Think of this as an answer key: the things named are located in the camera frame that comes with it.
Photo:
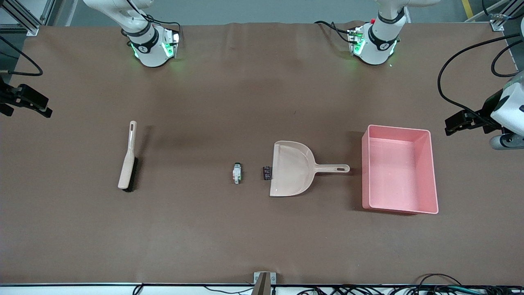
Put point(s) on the beige brush with black bristles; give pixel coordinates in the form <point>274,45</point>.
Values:
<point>127,168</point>

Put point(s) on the beige plastic dustpan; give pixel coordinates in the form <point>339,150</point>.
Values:
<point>290,172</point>

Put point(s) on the small black electronic part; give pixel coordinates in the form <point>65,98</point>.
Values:
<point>267,173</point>

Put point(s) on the small white green electronic part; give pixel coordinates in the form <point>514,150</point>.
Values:
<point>237,172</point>

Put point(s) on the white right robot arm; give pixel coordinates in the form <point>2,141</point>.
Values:
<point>149,53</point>

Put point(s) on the pink plastic bin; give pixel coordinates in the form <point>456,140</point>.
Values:
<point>397,176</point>

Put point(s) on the brown table mat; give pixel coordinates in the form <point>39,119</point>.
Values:
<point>245,102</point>

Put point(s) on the aluminium frame profile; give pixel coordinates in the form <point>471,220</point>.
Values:
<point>501,22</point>
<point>24,20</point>

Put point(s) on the thin aluminium frame pole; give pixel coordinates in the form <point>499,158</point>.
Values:
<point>48,12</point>

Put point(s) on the metal table edge bracket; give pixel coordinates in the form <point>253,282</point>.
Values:
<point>264,282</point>

